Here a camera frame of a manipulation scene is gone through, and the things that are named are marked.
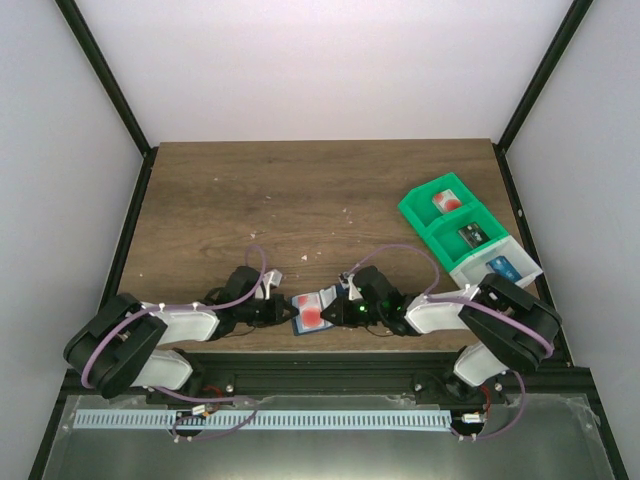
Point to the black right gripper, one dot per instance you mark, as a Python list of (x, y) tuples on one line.
[(339, 305)]

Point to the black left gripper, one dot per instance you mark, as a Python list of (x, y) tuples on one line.
[(276, 313)]

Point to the blue leather card holder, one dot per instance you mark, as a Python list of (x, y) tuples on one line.
[(327, 295)]

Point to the red white credit card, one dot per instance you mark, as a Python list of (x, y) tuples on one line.
[(310, 320)]

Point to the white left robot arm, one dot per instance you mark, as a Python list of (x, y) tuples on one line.
[(121, 347)]

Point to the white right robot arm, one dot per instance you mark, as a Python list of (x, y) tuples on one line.
[(514, 329)]

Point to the red white card in bin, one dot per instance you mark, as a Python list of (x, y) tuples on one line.
[(446, 201)]

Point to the dark card in bin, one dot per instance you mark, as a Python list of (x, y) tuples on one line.
[(473, 235)]

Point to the blue card in bin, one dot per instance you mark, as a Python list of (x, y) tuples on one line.
[(502, 266)]

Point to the white bin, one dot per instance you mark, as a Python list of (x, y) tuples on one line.
[(472, 269)]

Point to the green bin far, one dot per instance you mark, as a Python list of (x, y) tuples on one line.
[(417, 207)]

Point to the green bin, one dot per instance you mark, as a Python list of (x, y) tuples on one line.
[(457, 235), (417, 207)]

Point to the green bin middle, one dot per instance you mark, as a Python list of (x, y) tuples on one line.
[(457, 235)]

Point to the metal front plate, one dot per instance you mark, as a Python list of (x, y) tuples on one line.
[(541, 437)]

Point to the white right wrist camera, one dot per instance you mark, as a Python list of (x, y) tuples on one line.
[(347, 283)]

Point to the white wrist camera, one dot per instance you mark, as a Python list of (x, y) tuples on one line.
[(347, 283), (272, 279)]

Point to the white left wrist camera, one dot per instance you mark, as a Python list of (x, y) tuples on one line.
[(272, 279)]

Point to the black front frame rail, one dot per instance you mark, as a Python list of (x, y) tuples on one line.
[(426, 376)]

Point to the light blue slotted cable duct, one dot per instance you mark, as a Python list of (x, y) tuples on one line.
[(266, 420)]

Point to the black frame post left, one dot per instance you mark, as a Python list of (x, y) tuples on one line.
[(93, 53)]

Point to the black frame post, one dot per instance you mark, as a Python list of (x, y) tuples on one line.
[(562, 38), (93, 53)]

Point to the black frame post right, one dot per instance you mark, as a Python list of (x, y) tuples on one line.
[(562, 38)]

